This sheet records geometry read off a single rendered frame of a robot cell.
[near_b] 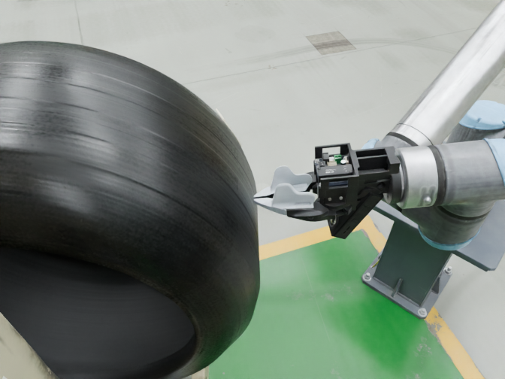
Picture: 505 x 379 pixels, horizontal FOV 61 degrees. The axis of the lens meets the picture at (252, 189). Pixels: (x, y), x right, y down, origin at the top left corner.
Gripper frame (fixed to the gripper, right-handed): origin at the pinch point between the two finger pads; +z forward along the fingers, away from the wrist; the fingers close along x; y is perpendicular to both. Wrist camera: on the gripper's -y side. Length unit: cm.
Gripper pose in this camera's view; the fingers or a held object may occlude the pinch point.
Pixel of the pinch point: (262, 201)
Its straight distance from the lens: 66.0
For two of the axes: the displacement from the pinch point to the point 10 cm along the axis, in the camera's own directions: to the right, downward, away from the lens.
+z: -9.9, 1.0, 0.7
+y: -1.2, -6.8, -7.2
